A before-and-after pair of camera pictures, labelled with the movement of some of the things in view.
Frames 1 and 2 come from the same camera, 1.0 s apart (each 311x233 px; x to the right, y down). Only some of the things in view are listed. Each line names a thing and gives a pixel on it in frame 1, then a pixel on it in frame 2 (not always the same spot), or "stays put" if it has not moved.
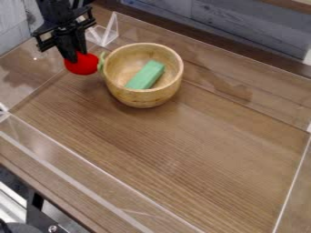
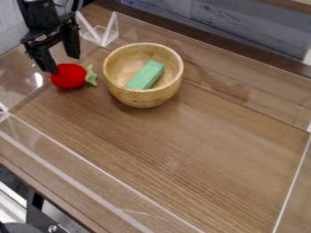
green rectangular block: [147, 76] stays put
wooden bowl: [142, 74] stays put
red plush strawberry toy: [86, 65] → [73, 76]
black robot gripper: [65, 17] → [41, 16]
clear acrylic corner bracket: [103, 35] stays put
